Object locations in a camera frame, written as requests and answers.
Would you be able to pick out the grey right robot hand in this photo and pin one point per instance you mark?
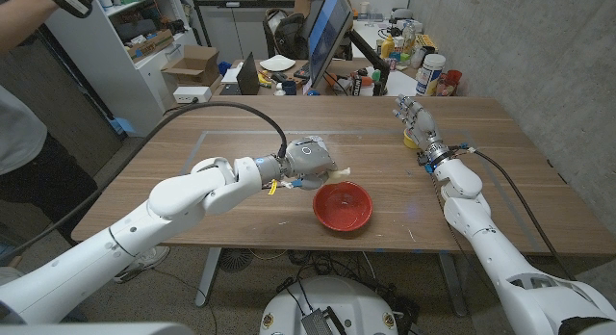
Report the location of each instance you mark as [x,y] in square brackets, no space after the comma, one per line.
[421,128]

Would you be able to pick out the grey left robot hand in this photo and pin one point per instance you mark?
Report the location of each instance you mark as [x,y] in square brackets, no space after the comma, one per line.
[308,162]

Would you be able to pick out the yellow sponge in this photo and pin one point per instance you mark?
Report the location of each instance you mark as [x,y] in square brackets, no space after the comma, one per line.
[341,175]

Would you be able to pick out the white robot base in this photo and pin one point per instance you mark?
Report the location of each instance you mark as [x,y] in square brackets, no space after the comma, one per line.
[332,301]

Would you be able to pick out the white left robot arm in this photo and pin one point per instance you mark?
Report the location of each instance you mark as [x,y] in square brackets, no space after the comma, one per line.
[144,229]

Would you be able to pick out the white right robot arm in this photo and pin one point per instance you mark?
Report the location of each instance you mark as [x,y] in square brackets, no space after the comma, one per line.
[491,258]

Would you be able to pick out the person's bare forearm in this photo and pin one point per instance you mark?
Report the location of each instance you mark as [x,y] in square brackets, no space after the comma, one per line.
[19,17]

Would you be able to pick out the red bowl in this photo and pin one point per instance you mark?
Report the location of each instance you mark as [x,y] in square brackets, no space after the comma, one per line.
[342,207]

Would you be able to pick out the yellow wrist tag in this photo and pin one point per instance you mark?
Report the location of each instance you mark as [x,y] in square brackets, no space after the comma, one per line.
[273,187]

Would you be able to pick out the white wipes canister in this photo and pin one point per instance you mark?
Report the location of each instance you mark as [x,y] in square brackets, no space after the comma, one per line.
[429,75]

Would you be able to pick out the black drink can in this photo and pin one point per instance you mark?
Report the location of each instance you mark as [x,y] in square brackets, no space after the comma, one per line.
[357,86]

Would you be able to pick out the dark blue mug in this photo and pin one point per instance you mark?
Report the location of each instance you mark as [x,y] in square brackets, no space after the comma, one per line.
[289,87]

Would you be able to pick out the yellow mustard bottle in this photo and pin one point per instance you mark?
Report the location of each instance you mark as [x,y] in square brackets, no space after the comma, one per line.
[387,47]

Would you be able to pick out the white plate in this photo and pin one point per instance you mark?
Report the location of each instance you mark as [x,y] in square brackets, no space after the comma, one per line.
[277,63]

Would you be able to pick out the black laptop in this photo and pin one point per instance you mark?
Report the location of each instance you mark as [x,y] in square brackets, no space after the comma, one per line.
[248,77]

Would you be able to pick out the round floor fan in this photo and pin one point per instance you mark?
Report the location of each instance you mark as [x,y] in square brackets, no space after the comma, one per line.
[236,260]

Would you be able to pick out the black backpack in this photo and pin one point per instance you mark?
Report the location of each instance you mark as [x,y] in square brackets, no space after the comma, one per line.
[291,36]

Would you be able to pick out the black computer monitor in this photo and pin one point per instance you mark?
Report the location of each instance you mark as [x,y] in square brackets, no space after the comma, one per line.
[329,34]

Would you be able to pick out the white power strip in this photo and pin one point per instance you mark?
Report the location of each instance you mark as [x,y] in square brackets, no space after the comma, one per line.
[192,94]

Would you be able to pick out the open cardboard box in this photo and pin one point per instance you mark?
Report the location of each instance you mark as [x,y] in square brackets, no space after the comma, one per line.
[192,65]

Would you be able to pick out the grey cabinet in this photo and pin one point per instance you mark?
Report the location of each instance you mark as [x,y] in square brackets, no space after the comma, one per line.
[231,32]

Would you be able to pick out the white table leg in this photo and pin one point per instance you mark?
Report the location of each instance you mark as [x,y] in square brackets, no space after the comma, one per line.
[208,277]

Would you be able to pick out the grey heatsink box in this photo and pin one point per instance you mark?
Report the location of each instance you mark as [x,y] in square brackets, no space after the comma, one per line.
[317,323]

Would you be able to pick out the grey table leg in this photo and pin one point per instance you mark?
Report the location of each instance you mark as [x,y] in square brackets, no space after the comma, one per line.
[452,287]

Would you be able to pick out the white sneaker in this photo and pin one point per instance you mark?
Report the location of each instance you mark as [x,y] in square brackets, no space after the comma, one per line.
[146,260]

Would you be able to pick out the cardboard box with print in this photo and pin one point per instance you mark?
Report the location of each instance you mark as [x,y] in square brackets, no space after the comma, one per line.
[149,43]

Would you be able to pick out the white shelf unit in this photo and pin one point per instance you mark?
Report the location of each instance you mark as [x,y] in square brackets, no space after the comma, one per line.
[106,70]

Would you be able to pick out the black motion capture glove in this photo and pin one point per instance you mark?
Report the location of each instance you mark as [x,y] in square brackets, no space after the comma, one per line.
[69,0]

